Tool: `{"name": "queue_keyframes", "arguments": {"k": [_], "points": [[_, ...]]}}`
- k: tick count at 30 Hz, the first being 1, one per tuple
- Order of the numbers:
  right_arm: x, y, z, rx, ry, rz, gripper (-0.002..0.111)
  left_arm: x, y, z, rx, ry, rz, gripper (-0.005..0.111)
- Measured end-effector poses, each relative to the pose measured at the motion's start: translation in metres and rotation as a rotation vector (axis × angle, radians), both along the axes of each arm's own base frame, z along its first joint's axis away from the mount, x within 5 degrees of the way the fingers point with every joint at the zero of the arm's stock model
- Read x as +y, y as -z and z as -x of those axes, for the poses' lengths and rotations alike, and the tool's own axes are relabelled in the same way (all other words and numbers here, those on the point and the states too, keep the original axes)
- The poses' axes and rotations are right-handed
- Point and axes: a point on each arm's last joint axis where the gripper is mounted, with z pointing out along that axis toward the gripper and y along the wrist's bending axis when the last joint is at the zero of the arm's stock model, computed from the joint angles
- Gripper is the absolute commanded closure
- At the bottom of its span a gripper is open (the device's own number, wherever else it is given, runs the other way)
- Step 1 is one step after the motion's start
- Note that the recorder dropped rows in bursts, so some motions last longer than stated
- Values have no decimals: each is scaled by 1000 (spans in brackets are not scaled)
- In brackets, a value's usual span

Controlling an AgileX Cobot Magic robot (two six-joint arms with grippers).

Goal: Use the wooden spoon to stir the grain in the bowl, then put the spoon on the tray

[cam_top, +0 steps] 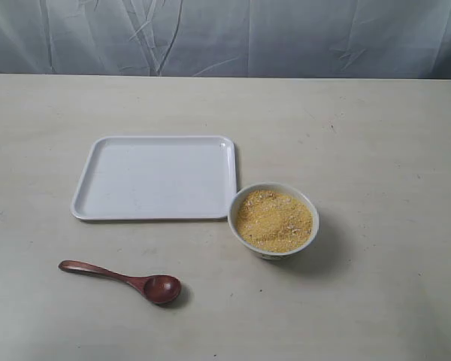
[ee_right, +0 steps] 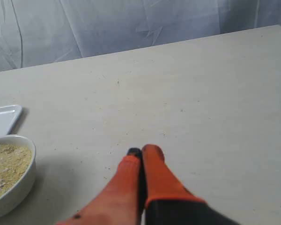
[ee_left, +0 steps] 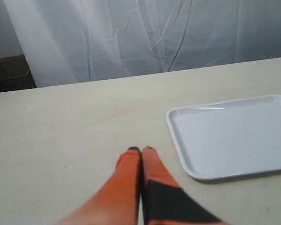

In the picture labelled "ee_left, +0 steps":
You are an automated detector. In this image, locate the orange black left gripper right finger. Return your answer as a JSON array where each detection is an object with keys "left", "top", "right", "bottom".
[{"left": 142, "top": 146, "right": 227, "bottom": 225}]

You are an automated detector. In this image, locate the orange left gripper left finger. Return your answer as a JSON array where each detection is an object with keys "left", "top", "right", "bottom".
[{"left": 56, "top": 147, "right": 141, "bottom": 225}]

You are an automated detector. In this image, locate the white plastic tray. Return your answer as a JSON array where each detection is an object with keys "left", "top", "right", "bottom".
[{"left": 166, "top": 95, "right": 281, "bottom": 180}]

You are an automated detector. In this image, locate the brown cardboard box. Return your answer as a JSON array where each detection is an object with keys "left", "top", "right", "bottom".
[{"left": 0, "top": 54, "right": 37, "bottom": 92}]

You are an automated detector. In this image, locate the white backdrop curtain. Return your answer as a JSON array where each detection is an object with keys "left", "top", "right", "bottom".
[{"left": 0, "top": 0, "right": 281, "bottom": 87}]

